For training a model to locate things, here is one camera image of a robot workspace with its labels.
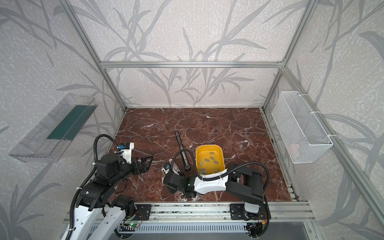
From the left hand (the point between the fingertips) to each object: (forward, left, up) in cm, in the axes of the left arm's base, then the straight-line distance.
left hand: (148, 153), depth 72 cm
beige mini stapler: (-7, -8, -6) cm, 12 cm away
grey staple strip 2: (+8, -33, -21) cm, 40 cm away
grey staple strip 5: (0, -35, -21) cm, 41 cm away
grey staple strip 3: (+6, -29, -21) cm, 37 cm away
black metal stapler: (+1, -17, -19) cm, 25 cm away
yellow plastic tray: (+7, -31, -21) cm, 38 cm away
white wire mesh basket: (+1, -68, +14) cm, 70 cm away
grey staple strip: (+11, -33, -21) cm, 40 cm away
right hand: (-5, -8, -17) cm, 19 cm away
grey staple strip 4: (+5, -35, -21) cm, 41 cm away
